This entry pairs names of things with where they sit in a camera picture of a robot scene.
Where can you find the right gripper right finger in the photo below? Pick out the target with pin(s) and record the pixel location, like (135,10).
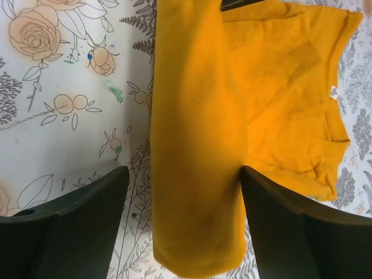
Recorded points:
(296,237)

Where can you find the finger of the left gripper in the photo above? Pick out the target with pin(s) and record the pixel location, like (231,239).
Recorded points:
(234,4)

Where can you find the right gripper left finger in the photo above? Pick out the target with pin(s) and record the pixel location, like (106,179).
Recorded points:
(72,236)

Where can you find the orange t shirt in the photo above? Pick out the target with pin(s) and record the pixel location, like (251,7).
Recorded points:
(247,86)

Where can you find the floral table mat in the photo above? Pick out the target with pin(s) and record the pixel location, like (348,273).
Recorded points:
(76,90)

